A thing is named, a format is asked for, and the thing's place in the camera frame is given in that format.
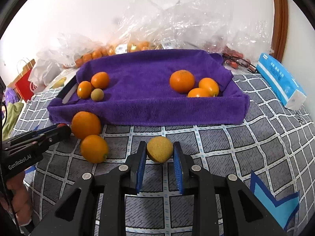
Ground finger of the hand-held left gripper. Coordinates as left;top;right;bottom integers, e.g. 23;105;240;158
3;126;72;152
13;124;60;141

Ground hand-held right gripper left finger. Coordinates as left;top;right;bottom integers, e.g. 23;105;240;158
31;141;147;236

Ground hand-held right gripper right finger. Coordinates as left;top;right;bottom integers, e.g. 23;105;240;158
173;141;287;236

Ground yellow-brown round fruit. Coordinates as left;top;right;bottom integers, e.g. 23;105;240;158
147;136;174;163

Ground large round orange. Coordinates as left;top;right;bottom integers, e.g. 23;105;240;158
71;111;102;140

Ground oval kumquat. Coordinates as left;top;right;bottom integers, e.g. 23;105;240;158
77;81;93;100
198;77;220;97

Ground greenish-brown round fruit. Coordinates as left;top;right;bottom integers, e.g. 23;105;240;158
91;88;104;102

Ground small round orange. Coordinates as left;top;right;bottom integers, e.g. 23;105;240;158
91;71;110;89

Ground purple towel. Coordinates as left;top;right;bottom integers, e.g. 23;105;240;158
47;49;250;126

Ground large mandarin orange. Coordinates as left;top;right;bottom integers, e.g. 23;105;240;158
170;70;195;94

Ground pile of red fruits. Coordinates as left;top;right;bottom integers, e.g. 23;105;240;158
204;42;247;69

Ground person's left hand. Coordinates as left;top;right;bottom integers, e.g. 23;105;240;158
6;171;34;234

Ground green cloth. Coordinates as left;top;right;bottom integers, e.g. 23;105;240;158
2;102;24;138

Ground oval orange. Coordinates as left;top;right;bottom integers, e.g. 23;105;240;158
80;135;109;164

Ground purple fuzzy object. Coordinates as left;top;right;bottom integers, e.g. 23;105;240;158
6;87;20;104

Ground red paper bag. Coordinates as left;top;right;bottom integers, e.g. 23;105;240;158
15;69;38;102

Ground grey checked bed sheet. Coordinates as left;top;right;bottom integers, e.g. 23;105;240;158
12;69;315;236

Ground brown paper bag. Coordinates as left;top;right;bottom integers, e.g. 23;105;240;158
16;58;36;79

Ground white plastic bag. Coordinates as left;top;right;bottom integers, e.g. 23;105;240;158
29;49;65;87

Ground pile of bagged oranges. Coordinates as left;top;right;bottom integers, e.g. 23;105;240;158
74;41;151;67

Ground black eyeglasses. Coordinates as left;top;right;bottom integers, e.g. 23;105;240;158
222;53;258;73

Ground blue tissue pack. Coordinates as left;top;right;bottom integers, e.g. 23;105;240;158
256;53;307;111

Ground black cable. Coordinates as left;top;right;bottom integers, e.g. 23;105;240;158
0;98;8;138

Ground wooden door frame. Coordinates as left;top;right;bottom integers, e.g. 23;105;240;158
270;0;289;61

